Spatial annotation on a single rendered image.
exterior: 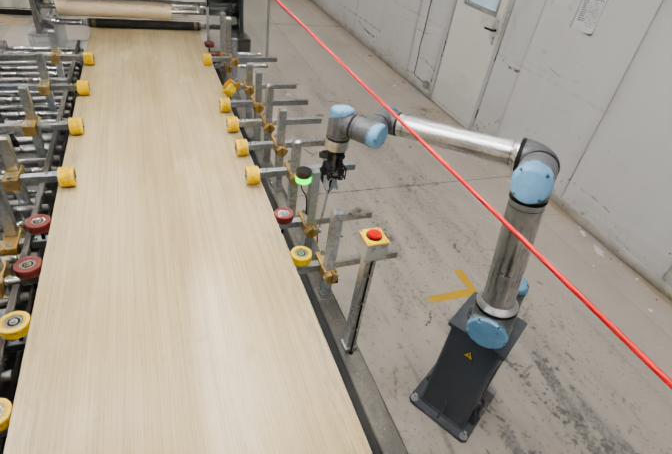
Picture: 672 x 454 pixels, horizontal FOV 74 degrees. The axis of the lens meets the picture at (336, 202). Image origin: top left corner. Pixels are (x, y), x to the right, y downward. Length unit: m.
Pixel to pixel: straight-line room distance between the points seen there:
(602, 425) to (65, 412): 2.39
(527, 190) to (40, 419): 1.41
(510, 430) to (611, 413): 0.60
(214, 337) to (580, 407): 2.02
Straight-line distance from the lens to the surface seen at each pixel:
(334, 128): 1.63
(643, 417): 3.02
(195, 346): 1.40
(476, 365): 2.09
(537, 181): 1.41
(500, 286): 1.64
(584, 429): 2.77
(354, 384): 1.59
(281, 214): 1.84
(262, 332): 1.42
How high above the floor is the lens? 2.02
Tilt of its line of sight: 35 degrees down
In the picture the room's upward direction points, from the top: 9 degrees clockwise
